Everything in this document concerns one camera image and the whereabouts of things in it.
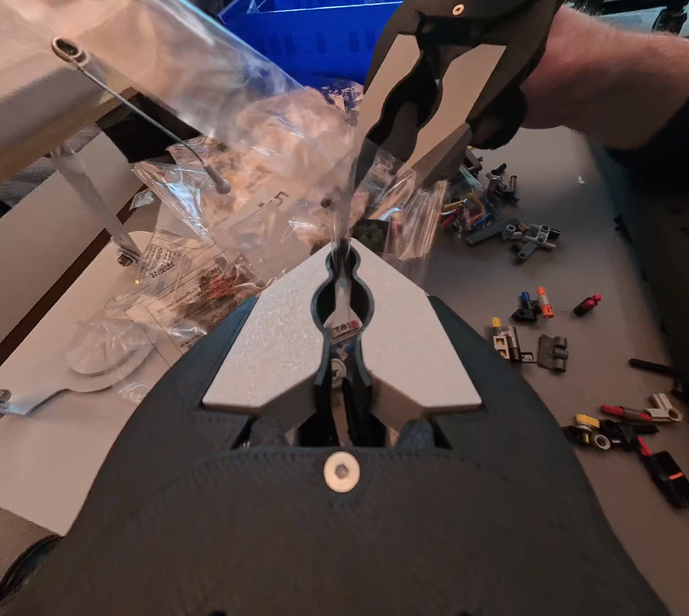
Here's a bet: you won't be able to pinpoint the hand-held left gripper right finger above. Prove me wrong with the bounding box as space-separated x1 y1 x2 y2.
344 240 483 448

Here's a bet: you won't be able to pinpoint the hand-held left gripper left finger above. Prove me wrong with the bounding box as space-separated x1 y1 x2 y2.
202 241 345 448

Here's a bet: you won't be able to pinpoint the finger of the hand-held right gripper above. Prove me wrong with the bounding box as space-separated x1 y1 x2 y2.
394 46 508 188
362 33 437 146

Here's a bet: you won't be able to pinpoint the large clear bag white label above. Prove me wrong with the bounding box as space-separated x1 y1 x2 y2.
156 180 345 272

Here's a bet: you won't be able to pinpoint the small lego pieces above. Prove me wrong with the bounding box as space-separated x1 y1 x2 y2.
467 218 562 264

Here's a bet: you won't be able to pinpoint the grey yellow lego connector assembly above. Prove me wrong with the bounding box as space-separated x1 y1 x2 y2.
491 317 536 363

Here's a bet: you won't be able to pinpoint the pile of clear lego bags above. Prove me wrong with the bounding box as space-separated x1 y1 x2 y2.
70 83 450 396

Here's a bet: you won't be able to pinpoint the dark grey lego triple connector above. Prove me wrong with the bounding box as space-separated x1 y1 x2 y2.
537 334 568 373

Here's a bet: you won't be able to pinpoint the black yellow lego connector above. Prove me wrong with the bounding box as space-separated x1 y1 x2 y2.
562 414 603 446

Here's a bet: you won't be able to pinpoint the black lego panel red stripe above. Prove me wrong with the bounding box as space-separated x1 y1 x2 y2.
638 438 689 509

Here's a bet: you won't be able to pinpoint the person's right hand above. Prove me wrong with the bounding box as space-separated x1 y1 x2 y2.
524 5 689 149

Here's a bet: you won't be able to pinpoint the blue plastic bin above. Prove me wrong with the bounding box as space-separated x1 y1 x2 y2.
218 0 434 89

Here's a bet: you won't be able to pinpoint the orange blue black connector cluster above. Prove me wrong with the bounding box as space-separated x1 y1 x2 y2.
511 292 539 323

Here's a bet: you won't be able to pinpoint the black perforated pad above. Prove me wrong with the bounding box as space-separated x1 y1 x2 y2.
608 153 689 358

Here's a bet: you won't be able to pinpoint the white book stand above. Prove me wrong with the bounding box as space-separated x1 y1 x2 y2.
0 0 138 181

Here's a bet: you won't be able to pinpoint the metal wire page holder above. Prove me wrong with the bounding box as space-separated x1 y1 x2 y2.
51 36 233 195

